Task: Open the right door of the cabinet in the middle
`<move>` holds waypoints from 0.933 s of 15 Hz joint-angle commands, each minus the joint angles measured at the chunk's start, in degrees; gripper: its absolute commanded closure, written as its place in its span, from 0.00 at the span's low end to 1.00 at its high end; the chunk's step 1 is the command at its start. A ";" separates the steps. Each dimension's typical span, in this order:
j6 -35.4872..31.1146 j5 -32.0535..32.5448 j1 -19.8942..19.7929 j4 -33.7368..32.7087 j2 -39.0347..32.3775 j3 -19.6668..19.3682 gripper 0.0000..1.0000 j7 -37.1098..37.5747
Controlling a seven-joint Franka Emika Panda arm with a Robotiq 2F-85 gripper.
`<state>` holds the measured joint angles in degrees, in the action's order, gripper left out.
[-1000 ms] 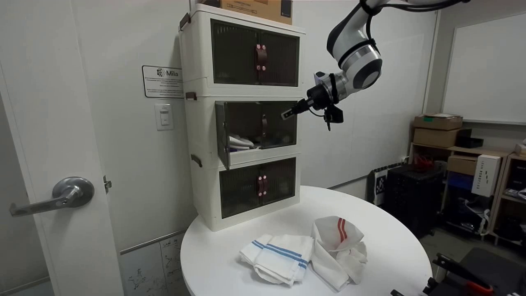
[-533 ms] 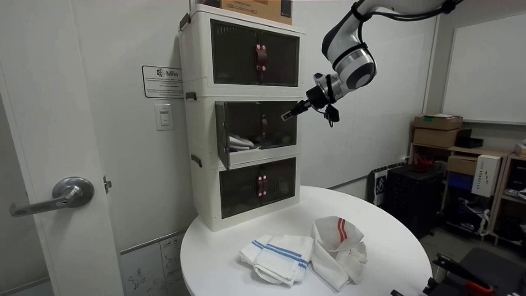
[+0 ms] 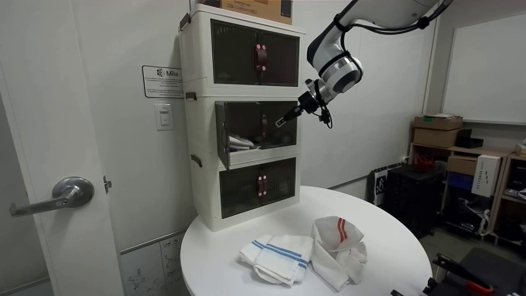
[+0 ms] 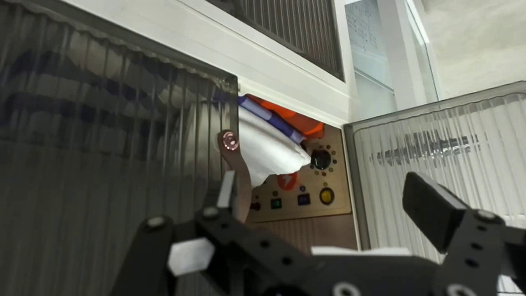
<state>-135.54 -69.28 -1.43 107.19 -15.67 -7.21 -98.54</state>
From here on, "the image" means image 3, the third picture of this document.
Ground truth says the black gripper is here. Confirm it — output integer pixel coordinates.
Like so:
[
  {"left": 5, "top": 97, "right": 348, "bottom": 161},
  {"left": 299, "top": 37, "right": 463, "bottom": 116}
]
[{"left": 274, "top": 80, "right": 332, "bottom": 128}]

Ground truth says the dark translucent cabinet door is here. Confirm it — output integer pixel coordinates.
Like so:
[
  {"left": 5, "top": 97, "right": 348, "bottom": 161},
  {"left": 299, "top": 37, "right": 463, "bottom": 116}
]
[{"left": 261, "top": 100, "right": 299, "bottom": 149}]

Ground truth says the white cabinet unit holding cloths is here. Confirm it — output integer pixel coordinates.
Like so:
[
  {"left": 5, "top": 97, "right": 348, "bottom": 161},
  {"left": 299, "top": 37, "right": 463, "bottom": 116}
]
[{"left": 184, "top": 88, "right": 304, "bottom": 171}]

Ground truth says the white cabinet unit, cardboard-topped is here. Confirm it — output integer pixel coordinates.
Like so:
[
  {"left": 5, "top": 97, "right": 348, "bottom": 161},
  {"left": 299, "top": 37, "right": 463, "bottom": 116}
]
[{"left": 177, "top": 3, "right": 305, "bottom": 102}]

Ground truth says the white cabinet unit on table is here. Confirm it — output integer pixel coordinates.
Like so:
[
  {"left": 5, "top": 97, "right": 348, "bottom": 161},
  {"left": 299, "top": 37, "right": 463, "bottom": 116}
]
[{"left": 189, "top": 154, "right": 302, "bottom": 232}]

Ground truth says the brown cardboard box on cabinet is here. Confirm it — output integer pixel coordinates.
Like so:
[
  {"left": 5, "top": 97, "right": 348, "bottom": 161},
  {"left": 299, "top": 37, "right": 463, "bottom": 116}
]
[{"left": 190, "top": 0, "right": 294, "bottom": 26}]

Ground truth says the black floor cabinet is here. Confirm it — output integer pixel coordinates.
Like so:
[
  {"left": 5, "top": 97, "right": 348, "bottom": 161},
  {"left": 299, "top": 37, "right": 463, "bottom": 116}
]
[{"left": 383, "top": 162, "right": 447, "bottom": 240}]

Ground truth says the white room door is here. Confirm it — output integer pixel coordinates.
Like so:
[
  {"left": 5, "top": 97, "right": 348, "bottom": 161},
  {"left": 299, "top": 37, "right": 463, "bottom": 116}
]
[{"left": 0, "top": 0, "right": 125, "bottom": 296}]

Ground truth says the white folded cloth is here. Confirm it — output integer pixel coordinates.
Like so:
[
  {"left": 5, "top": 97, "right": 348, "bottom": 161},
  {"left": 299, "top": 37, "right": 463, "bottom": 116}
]
[{"left": 225, "top": 133, "right": 258, "bottom": 153}]

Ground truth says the black framed picture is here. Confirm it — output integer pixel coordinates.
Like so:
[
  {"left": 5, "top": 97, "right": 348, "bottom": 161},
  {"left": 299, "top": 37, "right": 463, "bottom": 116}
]
[{"left": 365, "top": 164, "right": 394, "bottom": 207}]

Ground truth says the blue striped white towel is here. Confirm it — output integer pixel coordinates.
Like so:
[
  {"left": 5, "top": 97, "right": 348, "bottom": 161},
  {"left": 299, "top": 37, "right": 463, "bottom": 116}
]
[{"left": 236, "top": 233, "right": 314, "bottom": 287}]

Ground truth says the red striped white towel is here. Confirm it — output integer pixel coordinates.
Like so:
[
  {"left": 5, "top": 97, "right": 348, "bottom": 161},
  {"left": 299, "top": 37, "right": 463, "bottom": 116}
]
[{"left": 309, "top": 213, "right": 368, "bottom": 292}]

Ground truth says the flat cardboard box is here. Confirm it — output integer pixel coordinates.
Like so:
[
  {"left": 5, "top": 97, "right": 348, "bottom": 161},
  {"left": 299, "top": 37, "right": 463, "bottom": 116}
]
[{"left": 412, "top": 113, "right": 465, "bottom": 131}]

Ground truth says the small cardboard box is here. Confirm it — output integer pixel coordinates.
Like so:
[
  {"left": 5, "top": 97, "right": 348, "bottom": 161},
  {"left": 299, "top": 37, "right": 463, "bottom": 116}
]
[{"left": 445, "top": 154, "right": 478, "bottom": 177}]

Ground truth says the black device on shelf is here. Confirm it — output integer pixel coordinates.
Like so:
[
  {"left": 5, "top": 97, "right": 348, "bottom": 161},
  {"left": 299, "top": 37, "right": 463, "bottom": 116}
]
[{"left": 453, "top": 128, "right": 485, "bottom": 149}]

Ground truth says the white whiteboard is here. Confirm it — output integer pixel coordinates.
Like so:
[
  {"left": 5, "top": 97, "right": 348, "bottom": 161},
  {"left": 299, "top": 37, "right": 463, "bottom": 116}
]
[{"left": 442, "top": 11, "right": 526, "bottom": 126}]

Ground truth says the white product box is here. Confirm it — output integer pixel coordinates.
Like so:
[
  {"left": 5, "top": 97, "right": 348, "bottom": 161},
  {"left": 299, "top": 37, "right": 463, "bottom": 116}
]
[{"left": 470, "top": 153, "right": 503, "bottom": 199}]

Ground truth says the light wooden shelf unit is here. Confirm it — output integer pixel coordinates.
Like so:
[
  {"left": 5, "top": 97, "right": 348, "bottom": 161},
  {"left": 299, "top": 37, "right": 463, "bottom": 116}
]
[{"left": 485, "top": 153, "right": 526, "bottom": 246}]

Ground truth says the dark grey object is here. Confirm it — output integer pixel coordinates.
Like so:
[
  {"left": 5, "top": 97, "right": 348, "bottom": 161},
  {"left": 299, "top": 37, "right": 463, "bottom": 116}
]
[{"left": 453, "top": 245, "right": 526, "bottom": 296}]

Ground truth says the dark cabinet door, black handle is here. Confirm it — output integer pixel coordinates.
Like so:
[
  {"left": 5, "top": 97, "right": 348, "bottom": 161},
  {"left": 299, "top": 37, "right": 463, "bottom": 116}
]
[{"left": 213, "top": 100, "right": 231, "bottom": 171}]

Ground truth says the white light switch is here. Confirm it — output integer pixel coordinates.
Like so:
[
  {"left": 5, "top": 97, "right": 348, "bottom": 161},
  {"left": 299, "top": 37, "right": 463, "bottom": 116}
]
[{"left": 154, "top": 102, "right": 176, "bottom": 133}]

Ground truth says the white wall sign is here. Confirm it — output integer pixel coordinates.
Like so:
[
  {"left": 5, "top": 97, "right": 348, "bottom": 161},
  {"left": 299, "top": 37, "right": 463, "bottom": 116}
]
[{"left": 139, "top": 64, "right": 185, "bottom": 100}]

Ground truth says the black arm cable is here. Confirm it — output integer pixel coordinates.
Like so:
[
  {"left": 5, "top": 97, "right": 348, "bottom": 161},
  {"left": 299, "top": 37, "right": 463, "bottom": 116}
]
[{"left": 333, "top": 0, "right": 457, "bottom": 36}]

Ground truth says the silver door lever handle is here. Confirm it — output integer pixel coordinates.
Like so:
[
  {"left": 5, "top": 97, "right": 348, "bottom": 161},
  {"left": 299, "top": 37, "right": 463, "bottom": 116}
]
[{"left": 8, "top": 174, "right": 95, "bottom": 217}]

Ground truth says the red handled black tool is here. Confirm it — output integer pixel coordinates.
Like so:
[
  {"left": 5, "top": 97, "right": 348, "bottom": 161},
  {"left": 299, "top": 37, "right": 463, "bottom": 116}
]
[{"left": 422, "top": 253, "right": 498, "bottom": 296}]

